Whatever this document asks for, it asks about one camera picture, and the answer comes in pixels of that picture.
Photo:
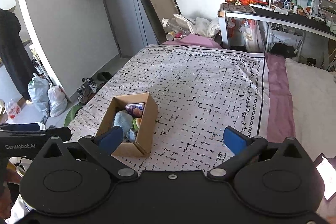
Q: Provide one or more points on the grey plastic bag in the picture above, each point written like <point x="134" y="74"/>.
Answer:
<point x="38" y="91"/>

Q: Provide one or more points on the white plastic bag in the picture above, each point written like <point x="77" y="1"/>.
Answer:
<point x="58" y="101"/>

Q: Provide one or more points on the grey plush toy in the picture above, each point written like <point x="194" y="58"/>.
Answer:
<point x="125" y="121"/>

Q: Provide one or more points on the smartphone with lit screen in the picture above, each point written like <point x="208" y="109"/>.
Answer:
<point x="326" y="168"/>

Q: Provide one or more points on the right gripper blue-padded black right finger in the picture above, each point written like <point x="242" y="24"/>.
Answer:
<point x="244" y="149"/>

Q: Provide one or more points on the white desk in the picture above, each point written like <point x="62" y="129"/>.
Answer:
<point x="254" y="29"/>

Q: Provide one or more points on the large flat cardboard sheet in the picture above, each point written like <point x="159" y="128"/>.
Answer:
<point x="156" y="10"/>

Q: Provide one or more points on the shoes on floor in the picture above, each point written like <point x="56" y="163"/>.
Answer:
<point x="91" y="86"/>

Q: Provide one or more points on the pile of white plastic bags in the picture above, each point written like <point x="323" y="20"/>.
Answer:
<point x="200" y="26"/>

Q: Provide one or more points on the clear plastic bottle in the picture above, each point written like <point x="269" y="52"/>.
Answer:
<point x="172" y="25"/>

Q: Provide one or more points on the grey door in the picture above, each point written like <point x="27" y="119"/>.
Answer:
<point x="130" y="26"/>

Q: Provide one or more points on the brown cardboard box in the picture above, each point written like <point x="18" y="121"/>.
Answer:
<point x="143" y="141"/>

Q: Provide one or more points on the blue planet tissue pack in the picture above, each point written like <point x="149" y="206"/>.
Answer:
<point x="135" y="109"/>

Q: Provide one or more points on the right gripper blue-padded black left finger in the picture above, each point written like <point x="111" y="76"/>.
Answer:
<point x="100" y="149"/>

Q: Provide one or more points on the white patterned bed cover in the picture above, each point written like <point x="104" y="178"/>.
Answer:
<point x="135" y="78"/>

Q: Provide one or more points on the black coat on rack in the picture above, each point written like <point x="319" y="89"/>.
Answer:
<point x="13" y="54"/>

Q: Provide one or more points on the burger plush toy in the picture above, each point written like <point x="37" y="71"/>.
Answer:
<point x="136" y="122"/>

